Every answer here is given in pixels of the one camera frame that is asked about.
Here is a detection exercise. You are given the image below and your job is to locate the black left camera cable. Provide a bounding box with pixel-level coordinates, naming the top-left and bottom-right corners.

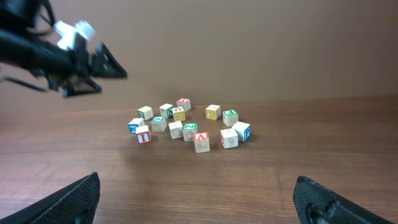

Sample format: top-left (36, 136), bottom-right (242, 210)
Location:
top-left (2, 77), bottom-right (47, 93)

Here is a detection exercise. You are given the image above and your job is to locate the green N side block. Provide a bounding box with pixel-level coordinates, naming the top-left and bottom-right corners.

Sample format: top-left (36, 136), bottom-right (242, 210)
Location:
top-left (159, 103), bottom-right (174, 118)

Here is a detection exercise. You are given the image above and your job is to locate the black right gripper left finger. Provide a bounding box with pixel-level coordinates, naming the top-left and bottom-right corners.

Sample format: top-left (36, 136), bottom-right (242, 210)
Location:
top-left (1, 172), bottom-right (100, 224)

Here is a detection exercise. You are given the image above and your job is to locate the green Z top block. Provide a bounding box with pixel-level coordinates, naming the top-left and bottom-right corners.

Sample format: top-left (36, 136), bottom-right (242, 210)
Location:
top-left (182, 123), bottom-right (198, 141)

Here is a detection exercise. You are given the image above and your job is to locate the blue rim wooden block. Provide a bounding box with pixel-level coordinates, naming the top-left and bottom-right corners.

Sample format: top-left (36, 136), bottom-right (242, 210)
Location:
top-left (128, 118), bottom-right (145, 134)

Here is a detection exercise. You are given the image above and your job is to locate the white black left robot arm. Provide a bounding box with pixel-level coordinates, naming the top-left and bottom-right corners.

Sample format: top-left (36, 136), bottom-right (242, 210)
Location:
top-left (1, 0), bottom-right (127, 98)

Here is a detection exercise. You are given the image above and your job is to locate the green letter block far left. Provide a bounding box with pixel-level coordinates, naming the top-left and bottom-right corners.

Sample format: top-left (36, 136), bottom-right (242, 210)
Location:
top-left (137, 106), bottom-right (154, 121)

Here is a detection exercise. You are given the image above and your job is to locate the green V top block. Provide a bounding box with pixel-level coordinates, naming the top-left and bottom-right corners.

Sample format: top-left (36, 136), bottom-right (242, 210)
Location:
top-left (150, 116), bottom-right (167, 132)

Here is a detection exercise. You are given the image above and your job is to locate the green E top block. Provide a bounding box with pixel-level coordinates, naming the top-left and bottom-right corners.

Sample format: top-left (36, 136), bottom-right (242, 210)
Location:
top-left (223, 109), bottom-right (239, 127)

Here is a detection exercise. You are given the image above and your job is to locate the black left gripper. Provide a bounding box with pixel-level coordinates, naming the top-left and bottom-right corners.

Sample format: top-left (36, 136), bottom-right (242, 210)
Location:
top-left (1, 30), bottom-right (127, 98)

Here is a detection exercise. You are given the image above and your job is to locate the yellow rim picture block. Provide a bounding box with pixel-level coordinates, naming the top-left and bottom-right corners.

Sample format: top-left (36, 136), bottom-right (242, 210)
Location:
top-left (172, 106), bottom-right (186, 122)

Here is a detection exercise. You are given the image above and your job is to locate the snail picture wooden block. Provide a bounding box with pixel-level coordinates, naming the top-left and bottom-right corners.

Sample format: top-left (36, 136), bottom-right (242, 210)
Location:
top-left (169, 121), bottom-right (183, 139)

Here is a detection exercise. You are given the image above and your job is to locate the red I wooden block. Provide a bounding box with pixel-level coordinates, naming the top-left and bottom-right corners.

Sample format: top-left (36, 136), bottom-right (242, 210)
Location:
top-left (136, 125), bottom-right (151, 144)

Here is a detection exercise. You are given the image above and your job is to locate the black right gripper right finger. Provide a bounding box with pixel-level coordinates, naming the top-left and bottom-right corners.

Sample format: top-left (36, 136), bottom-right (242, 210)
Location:
top-left (293, 176), bottom-right (391, 224)

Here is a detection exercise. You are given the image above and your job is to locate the red X top block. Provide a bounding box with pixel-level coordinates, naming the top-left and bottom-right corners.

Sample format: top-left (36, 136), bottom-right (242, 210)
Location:
top-left (176, 98), bottom-right (191, 111)

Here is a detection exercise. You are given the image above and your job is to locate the blue P wooden block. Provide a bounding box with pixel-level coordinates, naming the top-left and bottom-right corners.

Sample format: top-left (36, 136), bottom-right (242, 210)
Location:
top-left (232, 121), bottom-right (251, 142)

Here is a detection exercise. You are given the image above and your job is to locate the yellow letter block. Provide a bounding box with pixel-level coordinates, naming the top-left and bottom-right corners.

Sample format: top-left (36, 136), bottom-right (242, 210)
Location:
top-left (205, 105), bottom-right (221, 120)

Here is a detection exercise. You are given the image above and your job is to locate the red rim picture block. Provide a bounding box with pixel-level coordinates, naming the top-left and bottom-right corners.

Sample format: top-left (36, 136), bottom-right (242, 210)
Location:
top-left (220, 128), bottom-right (239, 149)

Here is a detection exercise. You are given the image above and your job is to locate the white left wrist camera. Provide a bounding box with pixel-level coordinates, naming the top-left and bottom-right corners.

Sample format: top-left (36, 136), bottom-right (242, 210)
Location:
top-left (54, 20), bottom-right (96, 50)

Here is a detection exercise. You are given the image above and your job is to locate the red A top block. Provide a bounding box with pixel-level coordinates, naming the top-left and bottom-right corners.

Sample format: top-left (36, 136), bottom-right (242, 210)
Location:
top-left (193, 132), bottom-right (210, 153)

